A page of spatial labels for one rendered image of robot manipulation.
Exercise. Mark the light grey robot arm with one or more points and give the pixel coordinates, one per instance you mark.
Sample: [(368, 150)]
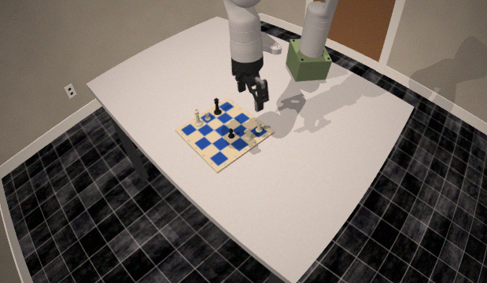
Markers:
[(247, 42)]

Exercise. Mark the white chess king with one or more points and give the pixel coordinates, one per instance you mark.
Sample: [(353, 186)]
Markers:
[(198, 122)]

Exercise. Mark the blue and cream chessboard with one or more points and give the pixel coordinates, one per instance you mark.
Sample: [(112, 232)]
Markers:
[(210, 141)]

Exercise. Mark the white rook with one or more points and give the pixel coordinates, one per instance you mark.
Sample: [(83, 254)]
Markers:
[(259, 129)]

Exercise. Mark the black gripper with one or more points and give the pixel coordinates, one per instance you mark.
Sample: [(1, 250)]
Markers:
[(248, 74)]

